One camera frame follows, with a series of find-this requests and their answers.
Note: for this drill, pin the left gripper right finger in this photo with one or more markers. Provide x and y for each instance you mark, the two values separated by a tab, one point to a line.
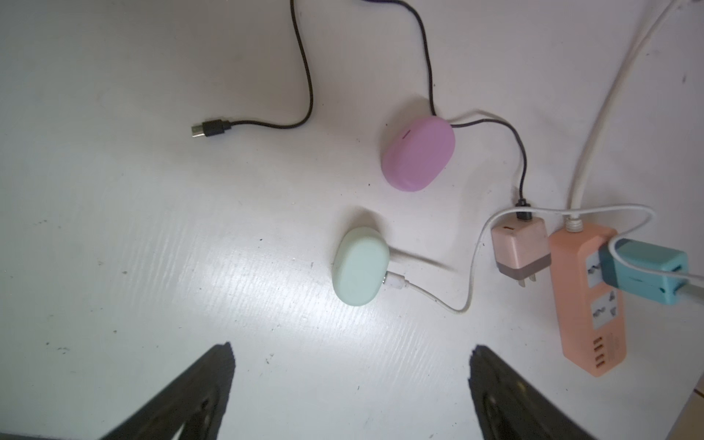
509	407

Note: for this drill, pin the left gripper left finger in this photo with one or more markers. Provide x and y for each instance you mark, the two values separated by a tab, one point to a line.
190	407

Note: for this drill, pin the mint earbud case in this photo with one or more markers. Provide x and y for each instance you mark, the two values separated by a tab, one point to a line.
360	266

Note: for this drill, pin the orange power strip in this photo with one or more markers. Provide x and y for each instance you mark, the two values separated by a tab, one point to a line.
589	311

